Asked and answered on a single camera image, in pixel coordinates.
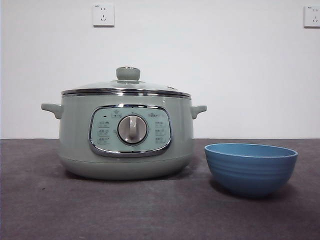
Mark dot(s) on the pale green electric steamer pot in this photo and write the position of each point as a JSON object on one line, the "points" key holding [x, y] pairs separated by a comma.
{"points": [[75, 130]]}

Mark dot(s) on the glass lid with green knob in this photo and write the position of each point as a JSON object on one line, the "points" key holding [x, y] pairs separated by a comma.
{"points": [[127, 73]]}

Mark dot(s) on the blue ribbed bowl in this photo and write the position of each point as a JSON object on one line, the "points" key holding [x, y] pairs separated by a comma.
{"points": [[250, 175]]}

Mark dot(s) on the white wall socket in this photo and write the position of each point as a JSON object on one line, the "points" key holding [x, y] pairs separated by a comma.
{"points": [[312, 16], [103, 15]]}

